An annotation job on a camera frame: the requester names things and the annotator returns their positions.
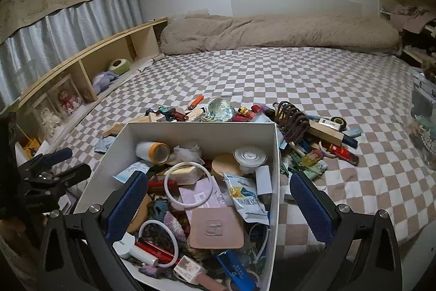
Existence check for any white tube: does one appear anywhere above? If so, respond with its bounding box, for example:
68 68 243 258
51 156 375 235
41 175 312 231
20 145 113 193
112 232 159 267

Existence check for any small wooden block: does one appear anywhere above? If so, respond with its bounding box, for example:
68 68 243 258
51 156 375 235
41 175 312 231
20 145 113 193
101 123 125 139

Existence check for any grey curtain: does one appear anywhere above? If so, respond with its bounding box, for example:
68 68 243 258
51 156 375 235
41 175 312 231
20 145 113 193
0 0 144 107

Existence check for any beige duvet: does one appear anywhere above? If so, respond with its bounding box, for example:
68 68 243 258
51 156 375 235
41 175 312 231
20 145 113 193
159 14 403 57

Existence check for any pink clothes pile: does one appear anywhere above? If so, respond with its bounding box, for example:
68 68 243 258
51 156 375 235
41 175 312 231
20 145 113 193
381 3 436 34

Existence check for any wooden bedside shelf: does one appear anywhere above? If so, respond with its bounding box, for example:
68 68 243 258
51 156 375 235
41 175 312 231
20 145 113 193
0 17 169 157

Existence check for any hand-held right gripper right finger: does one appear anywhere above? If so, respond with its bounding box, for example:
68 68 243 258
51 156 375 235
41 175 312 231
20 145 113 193
289 171 403 291

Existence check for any pink card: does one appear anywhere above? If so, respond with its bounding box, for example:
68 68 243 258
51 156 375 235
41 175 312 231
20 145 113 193
179 177 226 208

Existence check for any light blue sachet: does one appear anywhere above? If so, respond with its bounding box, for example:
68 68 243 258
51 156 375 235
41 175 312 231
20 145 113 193
95 137 116 152

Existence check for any red black box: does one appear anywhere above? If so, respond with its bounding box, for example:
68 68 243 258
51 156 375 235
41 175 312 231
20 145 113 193
329 144 360 166

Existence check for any large white ring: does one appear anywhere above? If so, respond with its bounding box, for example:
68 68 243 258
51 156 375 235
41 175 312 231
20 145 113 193
164 162 214 208

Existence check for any small yellow box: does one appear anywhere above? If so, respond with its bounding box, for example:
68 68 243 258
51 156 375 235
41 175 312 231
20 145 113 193
22 137 42 159

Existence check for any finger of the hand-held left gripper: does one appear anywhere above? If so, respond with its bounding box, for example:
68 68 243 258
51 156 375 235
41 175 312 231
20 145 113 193
51 164 92 189
24 147 73 173

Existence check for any red tube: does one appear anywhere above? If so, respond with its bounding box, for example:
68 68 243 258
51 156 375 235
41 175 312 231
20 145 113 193
134 240 175 266

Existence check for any clear glass ball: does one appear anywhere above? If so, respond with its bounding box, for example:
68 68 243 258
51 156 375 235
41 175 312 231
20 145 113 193
204 97 236 123

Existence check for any clear plastic storage bin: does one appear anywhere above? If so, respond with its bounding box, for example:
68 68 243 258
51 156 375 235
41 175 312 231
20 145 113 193
407 71 436 170

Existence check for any white crumpled plastic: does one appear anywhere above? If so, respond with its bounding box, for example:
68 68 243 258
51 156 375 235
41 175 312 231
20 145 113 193
173 142 202 164

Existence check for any white plush display case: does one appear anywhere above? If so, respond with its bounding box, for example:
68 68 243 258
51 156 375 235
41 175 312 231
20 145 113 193
31 97 65 139

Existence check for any grey wall panel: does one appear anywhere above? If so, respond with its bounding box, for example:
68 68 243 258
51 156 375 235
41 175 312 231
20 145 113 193
230 0 364 19

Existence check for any pink white small box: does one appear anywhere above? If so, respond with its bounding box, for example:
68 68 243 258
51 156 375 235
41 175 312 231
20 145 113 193
174 255 205 283

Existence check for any beige square pad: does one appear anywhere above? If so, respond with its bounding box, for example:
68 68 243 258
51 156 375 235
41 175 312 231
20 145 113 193
188 207 246 249

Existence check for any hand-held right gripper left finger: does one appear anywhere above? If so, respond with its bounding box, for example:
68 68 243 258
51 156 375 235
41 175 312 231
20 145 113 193
37 171 149 291

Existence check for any thin white ring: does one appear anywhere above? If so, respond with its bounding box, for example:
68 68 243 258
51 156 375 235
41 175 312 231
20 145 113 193
138 219 180 265

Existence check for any white storage box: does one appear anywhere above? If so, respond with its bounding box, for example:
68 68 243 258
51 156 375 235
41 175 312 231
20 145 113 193
73 122 281 291

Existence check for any dark blue packet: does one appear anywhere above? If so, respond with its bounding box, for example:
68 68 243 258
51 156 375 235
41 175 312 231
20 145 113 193
216 250 257 291

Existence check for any checkered bedsheet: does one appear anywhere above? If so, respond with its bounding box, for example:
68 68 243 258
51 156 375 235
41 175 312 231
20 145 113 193
44 46 436 278

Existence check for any white roll orange end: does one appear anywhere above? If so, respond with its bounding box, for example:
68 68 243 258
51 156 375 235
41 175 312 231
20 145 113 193
135 141 171 165

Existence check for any white bed frame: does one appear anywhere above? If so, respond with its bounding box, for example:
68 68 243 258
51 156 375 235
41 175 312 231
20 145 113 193
397 233 436 291

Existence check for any blue white foil packet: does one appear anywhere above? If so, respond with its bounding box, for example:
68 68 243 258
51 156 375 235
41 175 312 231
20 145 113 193
113 165 150 183
223 172 270 224

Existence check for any clear plastic cup lid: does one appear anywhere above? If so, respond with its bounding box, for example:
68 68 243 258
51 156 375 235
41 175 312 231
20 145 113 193
233 146 268 173

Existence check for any black round tape measure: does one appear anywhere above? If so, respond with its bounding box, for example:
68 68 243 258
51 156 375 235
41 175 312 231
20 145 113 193
329 115 347 130

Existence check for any beige soap box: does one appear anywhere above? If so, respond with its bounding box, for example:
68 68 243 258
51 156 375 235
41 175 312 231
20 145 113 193
168 166 200 187

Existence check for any teal crochet piece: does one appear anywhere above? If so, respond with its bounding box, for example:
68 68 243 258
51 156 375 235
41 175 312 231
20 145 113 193
146 199 186 241

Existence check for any round wooden coaster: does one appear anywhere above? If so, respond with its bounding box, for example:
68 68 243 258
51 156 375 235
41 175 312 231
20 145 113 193
212 154 241 181

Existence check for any purple plush toy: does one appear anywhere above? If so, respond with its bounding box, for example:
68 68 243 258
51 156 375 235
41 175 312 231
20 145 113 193
93 70 120 94

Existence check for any pink white bracelet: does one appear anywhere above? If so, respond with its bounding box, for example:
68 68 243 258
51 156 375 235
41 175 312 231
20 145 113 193
318 141 338 159

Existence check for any doll display case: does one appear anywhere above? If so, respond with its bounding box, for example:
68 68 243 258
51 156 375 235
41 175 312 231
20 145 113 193
48 76 86 118

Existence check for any green avocado plush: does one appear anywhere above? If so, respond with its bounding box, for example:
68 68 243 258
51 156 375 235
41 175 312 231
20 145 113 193
108 58 132 75

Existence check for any green packet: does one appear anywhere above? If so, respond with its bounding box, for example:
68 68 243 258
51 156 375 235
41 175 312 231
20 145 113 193
296 155 328 180

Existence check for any small white carton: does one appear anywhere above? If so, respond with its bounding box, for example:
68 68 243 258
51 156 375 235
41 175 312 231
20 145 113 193
255 166 274 197

